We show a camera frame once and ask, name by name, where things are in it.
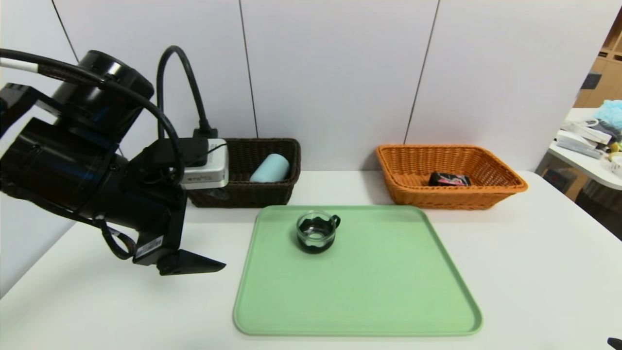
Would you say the white power strip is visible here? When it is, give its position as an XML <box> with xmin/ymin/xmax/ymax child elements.
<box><xmin>555</xmin><ymin>132</ymin><xmax>605</xmax><ymax>159</ymax></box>

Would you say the white side table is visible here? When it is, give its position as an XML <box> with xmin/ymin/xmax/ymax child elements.
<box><xmin>548</xmin><ymin>108</ymin><xmax>622</xmax><ymax>191</ymax></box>

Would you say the blue-grey plastic tumbler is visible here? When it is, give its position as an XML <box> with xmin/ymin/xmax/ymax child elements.
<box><xmin>249</xmin><ymin>154</ymin><xmax>291</xmax><ymax>184</ymax></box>

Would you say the black pink chewing gum box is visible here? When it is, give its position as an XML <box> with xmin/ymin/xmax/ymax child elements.
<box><xmin>428</xmin><ymin>172</ymin><xmax>472</xmax><ymax>187</ymax></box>

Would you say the black camera cable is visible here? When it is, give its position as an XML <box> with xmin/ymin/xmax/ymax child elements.
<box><xmin>155</xmin><ymin>45</ymin><xmax>219</xmax><ymax>139</ymax></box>

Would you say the white flat box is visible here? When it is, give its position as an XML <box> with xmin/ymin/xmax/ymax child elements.
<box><xmin>560</xmin><ymin>118</ymin><xmax>614</xmax><ymax>145</ymax></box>

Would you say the dark brown wicker basket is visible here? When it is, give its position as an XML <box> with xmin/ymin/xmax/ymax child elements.
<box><xmin>187</xmin><ymin>138</ymin><xmax>302</xmax><ymax>209</ymax></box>

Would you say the wooden shelving unit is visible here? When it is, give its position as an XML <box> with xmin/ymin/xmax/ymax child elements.
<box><xmin>573</xmin><ymin>10</ymin><xmax>622</xmax><ymax>108</ymax></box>

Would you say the orange wicker basket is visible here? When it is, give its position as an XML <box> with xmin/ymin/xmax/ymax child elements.
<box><xmin>376</xmin><ymin>144</ymin><xmax>529</xmax><ymax>210</ymax></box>

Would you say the light blue fluffy cloth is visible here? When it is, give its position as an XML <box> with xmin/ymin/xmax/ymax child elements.
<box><xmin>594</xmin><ymin>100</ymin><xmax>622</xmax><ymax>131</ymax></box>

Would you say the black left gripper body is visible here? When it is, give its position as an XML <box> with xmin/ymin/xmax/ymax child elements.
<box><xmin>108</xmin><ymin>189</ymin><xmax>188</xmax><ymax>265</ymax></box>

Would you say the glass cup with black holder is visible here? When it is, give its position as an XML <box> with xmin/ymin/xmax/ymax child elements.
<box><xmin>296</xmin><ymin>210</ymin><xmax>342</xmax><ymax>254</ymax></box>

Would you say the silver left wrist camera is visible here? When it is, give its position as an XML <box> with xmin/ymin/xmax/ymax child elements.
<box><xmin>181</xmin><ymin>139</ymin><xmax>229</xmax><ymax>190</ymax></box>

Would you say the light green plastic tray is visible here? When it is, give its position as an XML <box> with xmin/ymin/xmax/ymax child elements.
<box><xmin>233</xmin><ymin>205</ymin><xmax>484</xmax><ymax>337</ymax></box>

